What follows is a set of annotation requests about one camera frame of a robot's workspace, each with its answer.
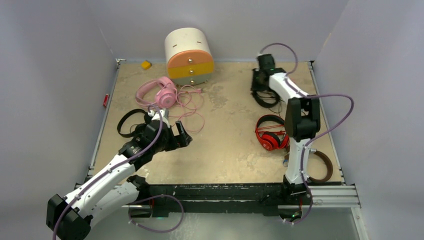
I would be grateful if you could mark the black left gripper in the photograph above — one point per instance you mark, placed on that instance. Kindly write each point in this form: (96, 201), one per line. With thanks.
(177, 141)

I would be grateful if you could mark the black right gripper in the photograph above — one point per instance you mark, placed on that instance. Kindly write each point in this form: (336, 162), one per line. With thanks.
(256, 71)

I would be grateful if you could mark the red black headphones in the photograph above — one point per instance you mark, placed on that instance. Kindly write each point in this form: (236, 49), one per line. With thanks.
(272, 140)

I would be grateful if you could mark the brown leather silver headphones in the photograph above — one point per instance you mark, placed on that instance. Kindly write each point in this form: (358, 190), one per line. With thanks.
(329, 168)

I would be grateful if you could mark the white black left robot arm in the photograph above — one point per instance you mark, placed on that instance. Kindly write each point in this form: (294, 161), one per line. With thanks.
(71, 217)

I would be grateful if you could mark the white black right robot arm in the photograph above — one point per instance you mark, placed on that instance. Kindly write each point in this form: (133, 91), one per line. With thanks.
(302, 116)

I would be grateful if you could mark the pink headphones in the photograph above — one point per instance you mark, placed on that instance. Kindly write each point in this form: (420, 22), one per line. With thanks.
(168, 96)

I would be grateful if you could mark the cream orange yellow drawer box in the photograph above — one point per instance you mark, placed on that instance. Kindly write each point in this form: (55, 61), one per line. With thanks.
(188, 57)

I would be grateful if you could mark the small red clip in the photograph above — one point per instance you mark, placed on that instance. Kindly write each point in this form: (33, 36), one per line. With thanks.
(106, 100)

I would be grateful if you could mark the small yellow block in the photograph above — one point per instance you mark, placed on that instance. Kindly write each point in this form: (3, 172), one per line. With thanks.
(145, 65)

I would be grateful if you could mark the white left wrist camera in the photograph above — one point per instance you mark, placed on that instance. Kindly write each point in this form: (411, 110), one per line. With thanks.
(163, 114)

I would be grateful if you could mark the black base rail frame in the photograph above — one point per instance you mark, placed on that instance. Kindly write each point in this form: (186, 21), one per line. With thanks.
(275, 199)

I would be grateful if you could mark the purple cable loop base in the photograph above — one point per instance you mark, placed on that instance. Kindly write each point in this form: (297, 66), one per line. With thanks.
(131, 221)

